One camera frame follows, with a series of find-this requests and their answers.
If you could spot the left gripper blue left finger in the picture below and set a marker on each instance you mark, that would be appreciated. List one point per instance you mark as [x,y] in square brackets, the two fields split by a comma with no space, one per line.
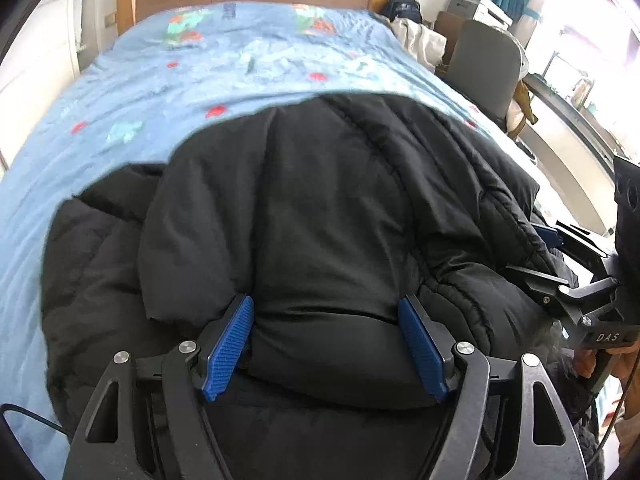
[221,344]

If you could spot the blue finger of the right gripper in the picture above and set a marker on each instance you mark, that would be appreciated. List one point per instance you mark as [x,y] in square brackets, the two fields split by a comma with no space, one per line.
[543,288]
[551,237]

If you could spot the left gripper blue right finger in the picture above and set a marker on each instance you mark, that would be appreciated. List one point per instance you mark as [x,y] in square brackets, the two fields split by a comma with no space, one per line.
[430,346]

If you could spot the black puffer jacket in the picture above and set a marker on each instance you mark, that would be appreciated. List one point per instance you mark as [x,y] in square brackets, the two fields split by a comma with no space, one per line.
[326,213]

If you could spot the person's right hand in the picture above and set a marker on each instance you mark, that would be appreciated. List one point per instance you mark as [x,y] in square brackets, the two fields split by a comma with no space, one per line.
[626,370]

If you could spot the white desk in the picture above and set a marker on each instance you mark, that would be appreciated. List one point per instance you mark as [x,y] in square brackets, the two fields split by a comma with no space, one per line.
[575,156]

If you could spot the mustard yellow garment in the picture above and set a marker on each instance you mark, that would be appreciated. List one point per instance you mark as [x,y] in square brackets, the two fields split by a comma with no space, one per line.
[520,112]

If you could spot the grey office chair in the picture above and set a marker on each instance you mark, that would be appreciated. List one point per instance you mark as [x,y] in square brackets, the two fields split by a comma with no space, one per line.
[485,68]

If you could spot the white cloth pile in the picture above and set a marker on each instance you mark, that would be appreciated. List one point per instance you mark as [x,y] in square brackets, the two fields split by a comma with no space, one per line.
[423,44]

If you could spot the white printer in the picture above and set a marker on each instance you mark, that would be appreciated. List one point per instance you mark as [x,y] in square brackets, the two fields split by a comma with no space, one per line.
[484,11]

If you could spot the black backpack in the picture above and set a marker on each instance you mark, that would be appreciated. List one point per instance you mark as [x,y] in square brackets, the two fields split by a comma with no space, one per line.
[409,9]

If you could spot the blue printed bed sheet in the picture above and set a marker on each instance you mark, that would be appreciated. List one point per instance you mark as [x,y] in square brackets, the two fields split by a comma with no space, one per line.
[167,78]

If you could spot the white wardrobe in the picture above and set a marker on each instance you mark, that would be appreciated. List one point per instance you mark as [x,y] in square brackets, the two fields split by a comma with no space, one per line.
[41,62]

